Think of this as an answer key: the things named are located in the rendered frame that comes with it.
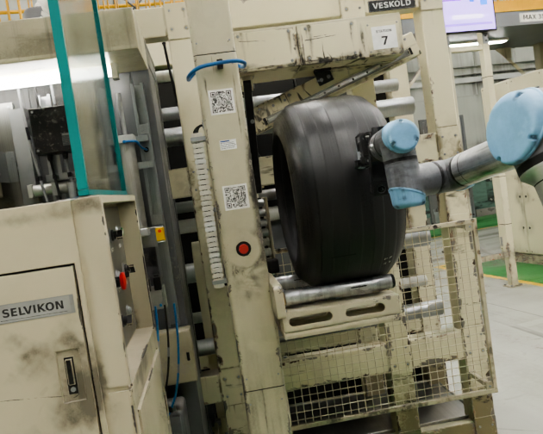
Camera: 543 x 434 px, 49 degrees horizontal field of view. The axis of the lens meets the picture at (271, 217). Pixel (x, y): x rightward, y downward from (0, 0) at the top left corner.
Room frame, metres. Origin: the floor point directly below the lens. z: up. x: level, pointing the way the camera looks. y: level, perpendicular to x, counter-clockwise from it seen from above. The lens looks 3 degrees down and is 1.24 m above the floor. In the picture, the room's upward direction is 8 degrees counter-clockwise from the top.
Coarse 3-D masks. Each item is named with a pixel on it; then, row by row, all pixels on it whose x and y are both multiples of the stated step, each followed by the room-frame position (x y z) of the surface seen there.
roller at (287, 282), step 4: (280, 276) 2.05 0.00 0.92; (284, 276) 2.04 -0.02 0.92; (288, 276) 2.04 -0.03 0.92; (292, 276) 2.04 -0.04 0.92; (296, 276) 2.04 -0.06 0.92; (280, 280) 2.03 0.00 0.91; (284, 280) 2.03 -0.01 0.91; (288, 280) 2.03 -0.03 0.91; (292, 280) 2.03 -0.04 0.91; (296, 280) 2.03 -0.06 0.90; (300, 280) 2.03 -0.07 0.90; (284, 284) 2.03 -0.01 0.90; (288, 284) 2.03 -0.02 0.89; (292, 284) 2.03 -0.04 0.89; (296, 284) 2.03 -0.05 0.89; (300, 284) 2.04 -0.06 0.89; (304, 284) 2.04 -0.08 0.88; (308, 284) 2.04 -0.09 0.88; (284, 288) 2.04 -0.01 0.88
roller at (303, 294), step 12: (372, 276) 1.79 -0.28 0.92; (384, 276) 1.79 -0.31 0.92; (300, 288) 1.77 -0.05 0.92; (312, 288) 1.76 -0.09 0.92; (324, 288) 1.76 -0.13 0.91; (336, 288) 1.76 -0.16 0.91; (348, 288) 1.77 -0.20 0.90; (360, 288) 1.77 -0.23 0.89; (372, 288) 1.78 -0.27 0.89; (384, 288) 1.79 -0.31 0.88; (288, 300) 1.75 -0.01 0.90; (300, 300) 1.75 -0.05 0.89; (312, 300) 1.76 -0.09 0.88
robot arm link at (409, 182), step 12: (408, 156) 1.30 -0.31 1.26; (384, 168) 1.33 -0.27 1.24; (396, 168) 1.30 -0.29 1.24; (408, 168) 1.29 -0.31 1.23; (420, 168) 1.31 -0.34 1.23; (432, 168) 1.32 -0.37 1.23; (396, 180) 1.30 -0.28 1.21; (408, 180) 1.29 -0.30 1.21; (420, 180) 1.30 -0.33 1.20; (432, 180) 1.31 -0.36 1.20; (396, 192) 1.30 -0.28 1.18; (408, 192) 1.29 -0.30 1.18; (420, 192) 1.29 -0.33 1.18; (432, 192) 1.33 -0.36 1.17; (396, 204) 1.31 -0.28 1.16; (408, 204) 1.29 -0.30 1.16; (420, 204) 1.30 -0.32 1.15
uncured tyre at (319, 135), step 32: (352, 96) 1.83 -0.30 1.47; (288, 128) 1.75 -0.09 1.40; (320, 128) 1.69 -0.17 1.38; (352, 128) 1.69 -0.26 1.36; (288, 160) 1.72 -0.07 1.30; (320, 160) 1.64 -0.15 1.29; (352, 160) 1.64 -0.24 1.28; (288, 192) 2.18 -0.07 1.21; (320, 192) 1.63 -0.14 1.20; (352, 192) 1.63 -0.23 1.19; (288, 224) 2.10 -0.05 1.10; (320, 224) 1.64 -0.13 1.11; (352, 224) 1.64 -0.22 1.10; (384, 224) 1.66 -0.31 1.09; (320, 256) 1.68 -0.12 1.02; (352, 256) 1.69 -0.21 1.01; (384, 256) 1.72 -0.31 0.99
